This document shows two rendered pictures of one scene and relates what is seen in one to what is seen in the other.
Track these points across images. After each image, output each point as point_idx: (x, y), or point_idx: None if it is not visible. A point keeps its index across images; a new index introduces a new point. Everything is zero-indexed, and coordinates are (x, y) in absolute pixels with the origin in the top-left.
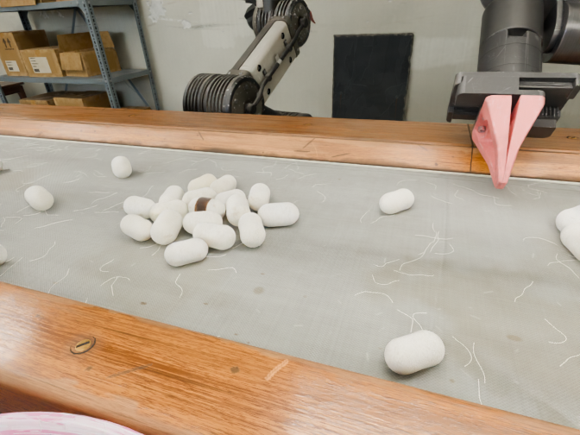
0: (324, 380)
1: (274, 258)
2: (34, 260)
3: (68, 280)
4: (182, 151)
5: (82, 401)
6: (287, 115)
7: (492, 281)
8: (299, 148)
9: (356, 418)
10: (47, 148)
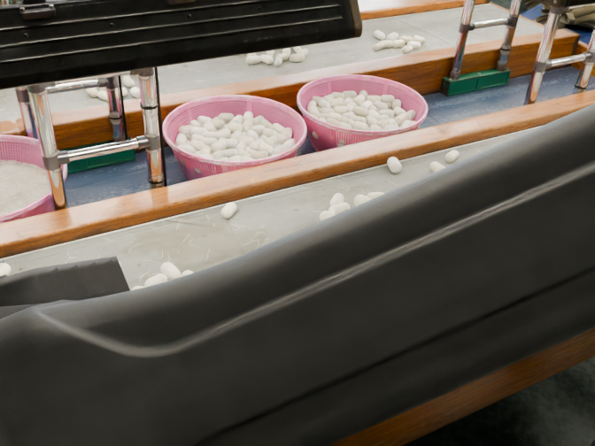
0: (240, 183)
1: (308, 222)
2: (388, 179)
3: (360, 181)
4: None
5: (282, 159)
6: None
7: (220, 253)
8: None
9: (227, 181)
10: None
